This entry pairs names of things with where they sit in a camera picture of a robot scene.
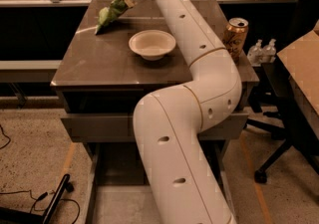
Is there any green jalapeno chip bag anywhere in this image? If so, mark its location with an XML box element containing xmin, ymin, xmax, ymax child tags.
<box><xmin>95</xmin><ymin>0</ymin><xmax>129</xmax><ymax>34</ymax></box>

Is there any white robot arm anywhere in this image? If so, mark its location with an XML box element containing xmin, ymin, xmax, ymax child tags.
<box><xmin>133</xmin><ymin>0</ymin><xmax>242</xmax><ymax>224</ymax></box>

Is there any grey drawer cabinet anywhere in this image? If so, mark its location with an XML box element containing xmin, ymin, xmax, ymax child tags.
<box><xmin>49</xmin><ymin>0</ymin><xmax>261</xmax><ymax>144</ymax></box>

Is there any grey middle drawer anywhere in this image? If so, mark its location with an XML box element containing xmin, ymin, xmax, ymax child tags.
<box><xmin>61</xmin><ymin>111</ymin><xmax>248</xmax><ymax>143</ymax></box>

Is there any open grey bottom drawer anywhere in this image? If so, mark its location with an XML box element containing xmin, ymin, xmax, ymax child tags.
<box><xmin>81</xmin><ymin>141</ymin><xmax>239</xmax><ymax>224</ymax></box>

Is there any white paper bowl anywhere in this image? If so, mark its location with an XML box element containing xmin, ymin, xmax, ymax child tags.
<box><xmin>129</xmin><ymin>30</ymin><xmax>176</xmax><ymax>61</ymax></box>

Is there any orange soda can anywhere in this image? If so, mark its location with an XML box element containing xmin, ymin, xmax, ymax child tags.
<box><xmin>222</xmin><ymin>17</ymin><xmax>248</xmax><ymax>64</ymax></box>

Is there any clear plastic bottle left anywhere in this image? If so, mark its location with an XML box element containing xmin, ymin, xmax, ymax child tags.
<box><xmin>247</xmin><ymin>40</ymin><xmax>262</xmax><ymax>66</ymax></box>

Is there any clear plastic bottle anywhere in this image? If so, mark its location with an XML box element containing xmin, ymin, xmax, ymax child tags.
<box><xmin>261</xmin><ymin>39</ymin><xmax>276</xmax><ymax>63</ymax></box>
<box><xmin>247</xmin><ymin>40</ymin><xmax>262</xmax><ymax>66</ymax></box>

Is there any clear plastic bottle right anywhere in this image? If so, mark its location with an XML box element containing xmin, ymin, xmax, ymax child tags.
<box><xmin>261</xmin><ymin>39</ymin><xmax>276</xmax><ymax>63</ymax></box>

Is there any black office chair base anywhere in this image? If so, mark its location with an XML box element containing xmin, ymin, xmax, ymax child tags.
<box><xmin>246</xmin><ymin>112</ymin><xmax>319</xmax><ymax>184</ymax></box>

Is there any brown side table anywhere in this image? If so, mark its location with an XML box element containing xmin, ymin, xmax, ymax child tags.
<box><xmin>277</xmin><ymin>26</ymin><xmax>319</xmax><ymax>136</ymax></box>

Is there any black stand leg with wheel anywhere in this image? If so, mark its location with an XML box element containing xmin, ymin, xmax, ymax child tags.
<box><xmin>0</xmin><ymin>174</ymin><xmax>73</xmax><ymax>224</ymax></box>

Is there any black floor cable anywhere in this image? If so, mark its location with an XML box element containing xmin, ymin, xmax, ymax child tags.
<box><xmin>0</xmin><ymin>121</ymin><xmax>82</xmax><ymax>224</ymax></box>

